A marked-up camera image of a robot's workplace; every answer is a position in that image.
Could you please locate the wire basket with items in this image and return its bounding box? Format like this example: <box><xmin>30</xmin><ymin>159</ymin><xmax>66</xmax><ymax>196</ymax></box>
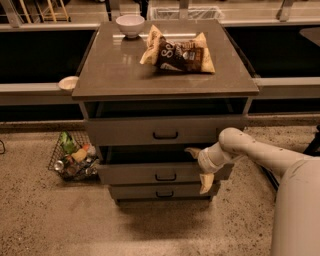
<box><xmin>48</xmin><ymin>131</ymin><xmax>99</xmax><ymax>181</ymax></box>

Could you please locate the black wheeled stand base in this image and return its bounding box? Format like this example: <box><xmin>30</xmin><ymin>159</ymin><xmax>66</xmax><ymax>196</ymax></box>
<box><xmin>261</xmin><ymin>125</ymin><xmax>320</xmax><ymax>190</ymax></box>

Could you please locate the brown chip bag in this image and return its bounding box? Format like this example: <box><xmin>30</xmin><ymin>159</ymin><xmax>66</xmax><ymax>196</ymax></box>
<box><xmin>140</xmin><ymin>25</ymin><xmax>215</xmax><ymax>74</ymax></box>

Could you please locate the grey drawer cabinet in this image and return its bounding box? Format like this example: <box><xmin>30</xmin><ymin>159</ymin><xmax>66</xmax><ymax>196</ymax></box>
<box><xmin>71</xmin><ymin>19</ymin><xmax>260</xmax><ymax>206</ymax></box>

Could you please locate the clear plastic bin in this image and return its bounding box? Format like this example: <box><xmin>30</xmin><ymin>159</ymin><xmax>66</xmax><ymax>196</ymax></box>
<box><xmin>147</xmin><ymin>6</ymin><xmax>225</xmax><ymax>20</ymax></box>

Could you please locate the wooden chair frame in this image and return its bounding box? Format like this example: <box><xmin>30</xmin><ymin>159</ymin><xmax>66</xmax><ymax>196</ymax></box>
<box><xmin>17</xmin><ymin>0</ymin><xmax>71</xmax><ymax>24</ymax></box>

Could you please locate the white bowl on cabinet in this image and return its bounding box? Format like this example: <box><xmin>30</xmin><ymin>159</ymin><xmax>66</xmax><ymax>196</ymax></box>
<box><xmin>116</xmin><ymin>15</ymin><xmax>145</xmax><ymax>38</ymax></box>

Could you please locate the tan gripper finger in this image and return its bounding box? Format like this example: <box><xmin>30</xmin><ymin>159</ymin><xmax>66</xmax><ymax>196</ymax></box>
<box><xmin>200</xmin><ymin>173</ymin><xmax>214</xmax><ymax>194</ymax></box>
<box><xmin>185</xmin><ymin>147</ymin><xmax>201</xmax><ymax>159</ymax></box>

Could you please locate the small white bowl on ledge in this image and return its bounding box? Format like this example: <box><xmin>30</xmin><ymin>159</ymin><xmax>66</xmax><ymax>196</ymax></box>
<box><xmin>58</xmin><ymin>76</ymin><xmax>78</xmax><ymax>91</ymax></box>

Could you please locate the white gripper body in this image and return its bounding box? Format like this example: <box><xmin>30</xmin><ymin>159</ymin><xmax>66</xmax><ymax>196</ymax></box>
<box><xmin>198</xmin><ymin>142</ymin><xmax>234</xmax><ymax>173</ymax></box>

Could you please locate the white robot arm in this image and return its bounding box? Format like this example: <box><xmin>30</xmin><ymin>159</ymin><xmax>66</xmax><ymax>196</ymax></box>
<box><xmin>186</xmin><ymin>128</ymin><xmax>320</xmax><ymax>256</ymax></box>

